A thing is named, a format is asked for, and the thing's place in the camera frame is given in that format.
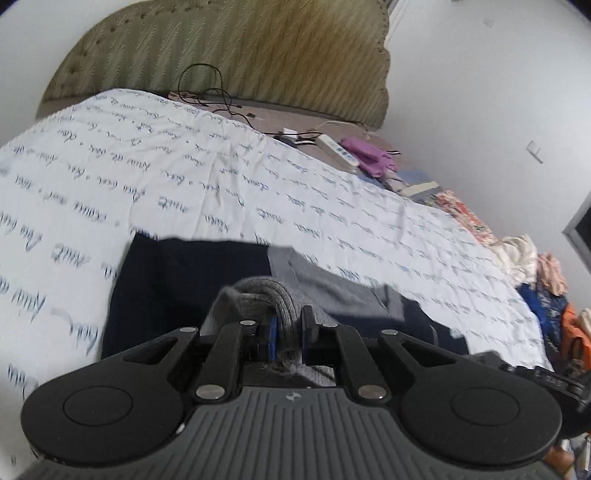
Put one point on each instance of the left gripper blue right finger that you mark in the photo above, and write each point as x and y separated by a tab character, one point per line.
342	348

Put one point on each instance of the white power strip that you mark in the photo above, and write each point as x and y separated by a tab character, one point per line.
337	152

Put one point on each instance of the red floral fabric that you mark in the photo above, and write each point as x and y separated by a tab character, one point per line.
448	202

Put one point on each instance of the orange garment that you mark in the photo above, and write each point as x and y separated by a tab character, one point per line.
575	343

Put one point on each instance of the white script print quilt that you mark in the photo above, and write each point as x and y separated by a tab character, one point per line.
78	185

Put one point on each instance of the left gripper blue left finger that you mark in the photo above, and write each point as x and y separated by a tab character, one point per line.
224	355

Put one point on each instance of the grey navy raglan sweater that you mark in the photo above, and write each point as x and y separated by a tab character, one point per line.
164	285

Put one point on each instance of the white wall switch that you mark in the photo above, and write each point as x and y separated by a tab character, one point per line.
535	151

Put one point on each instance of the olive tufted headboard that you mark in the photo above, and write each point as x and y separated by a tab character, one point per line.
323	56

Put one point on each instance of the purple garment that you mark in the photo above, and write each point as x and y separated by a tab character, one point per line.
373	160

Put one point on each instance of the peach pink garment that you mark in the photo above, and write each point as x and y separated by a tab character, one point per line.
550	274

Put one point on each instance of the blue garment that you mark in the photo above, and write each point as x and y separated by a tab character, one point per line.
549	309

